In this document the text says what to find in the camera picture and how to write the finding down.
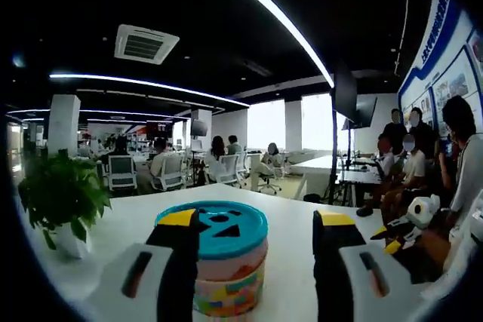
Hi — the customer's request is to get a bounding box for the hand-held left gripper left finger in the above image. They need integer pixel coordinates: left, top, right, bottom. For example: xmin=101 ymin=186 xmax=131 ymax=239
xmin=85 ymin=207 xmax=201 ymax=322

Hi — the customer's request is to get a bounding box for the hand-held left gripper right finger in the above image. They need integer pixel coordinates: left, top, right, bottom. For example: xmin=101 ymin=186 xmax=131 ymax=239
xmin=312 ymin=210 xmax=431 ymax=322

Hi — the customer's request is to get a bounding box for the pink toy storage bucket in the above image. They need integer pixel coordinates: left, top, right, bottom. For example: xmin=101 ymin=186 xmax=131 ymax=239
xmin=154 ymin=200 xmax=269 ymax=317

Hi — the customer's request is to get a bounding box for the group of white office chairs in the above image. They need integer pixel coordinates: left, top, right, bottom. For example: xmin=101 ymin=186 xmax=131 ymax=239
xmin=96 ymin=148 xmax=288 ymax=193

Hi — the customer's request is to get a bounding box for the white table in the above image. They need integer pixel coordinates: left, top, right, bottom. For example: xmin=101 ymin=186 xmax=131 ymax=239
xmin=45 ymin=182 xmax=397 ymax=322

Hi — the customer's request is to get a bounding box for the person in white shirt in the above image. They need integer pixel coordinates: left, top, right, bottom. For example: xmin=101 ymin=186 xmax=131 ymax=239
xmin=426 ymin=189 xmax=483 ymax=300

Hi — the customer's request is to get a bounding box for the white work desk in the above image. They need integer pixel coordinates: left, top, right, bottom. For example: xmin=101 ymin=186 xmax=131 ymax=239
xmin=335 ymin=155 xmax=382 ymax=208

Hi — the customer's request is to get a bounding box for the white long desk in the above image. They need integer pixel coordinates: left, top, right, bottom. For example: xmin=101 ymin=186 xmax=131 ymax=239
xmin=294 ymin=154 xmax=337 ymax=201

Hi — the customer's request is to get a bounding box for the black tripod stand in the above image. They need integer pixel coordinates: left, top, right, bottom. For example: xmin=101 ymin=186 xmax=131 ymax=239
xmin=324 ymin=109 xmax=355 ymax=208

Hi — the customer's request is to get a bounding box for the red display screen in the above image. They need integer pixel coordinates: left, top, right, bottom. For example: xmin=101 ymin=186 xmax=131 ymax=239
xmin=146 ymin=121 xmax=174 ymax=136

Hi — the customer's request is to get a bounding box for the green potted plant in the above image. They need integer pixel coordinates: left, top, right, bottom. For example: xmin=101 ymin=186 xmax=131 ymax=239
xmin=17 ymin=148 xmax=113 ymax=261

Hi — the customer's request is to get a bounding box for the white square pillar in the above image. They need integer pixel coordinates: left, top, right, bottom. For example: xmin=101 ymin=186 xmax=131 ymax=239
xmin=48 ymin=94 xmax=82 ymax=157
xmin=190 ymin=109 xmax=213 ymax=149

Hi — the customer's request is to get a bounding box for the thin curved ceiling light strip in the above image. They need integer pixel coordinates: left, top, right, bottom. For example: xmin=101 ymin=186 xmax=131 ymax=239
xmin=6 ymin=109 xmax=189 ymax=121

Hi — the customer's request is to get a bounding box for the black screen panel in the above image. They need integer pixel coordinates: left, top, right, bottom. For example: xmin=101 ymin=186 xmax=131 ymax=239
xmin=331 ymin=61 xmax=358 ymax=123

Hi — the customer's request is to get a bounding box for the ceiling air conditioner unit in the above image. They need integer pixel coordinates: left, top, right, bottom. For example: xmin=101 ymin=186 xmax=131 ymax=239
xmin=114 ymin=23 xmax=180 ymax=66

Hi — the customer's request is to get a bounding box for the long ceiling light strip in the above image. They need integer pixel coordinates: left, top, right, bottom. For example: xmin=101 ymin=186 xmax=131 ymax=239
xmin=195 ymin=0 xmax=336 ymax=89

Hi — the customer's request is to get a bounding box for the wall-mounted monitor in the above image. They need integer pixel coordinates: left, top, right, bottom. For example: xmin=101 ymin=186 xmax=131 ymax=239
xmin=189 ymin=120 xmax=209 ymax=137

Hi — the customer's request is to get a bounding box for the wall-hung black television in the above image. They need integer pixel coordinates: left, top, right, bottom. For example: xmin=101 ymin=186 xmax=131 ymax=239
xmin=354 ymin=96 xmax=378 ymax=130

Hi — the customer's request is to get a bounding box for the blue white wall display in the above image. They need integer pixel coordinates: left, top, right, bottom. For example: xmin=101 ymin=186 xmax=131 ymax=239
xmin=396 ymin=0 xmax=483 ymax=138

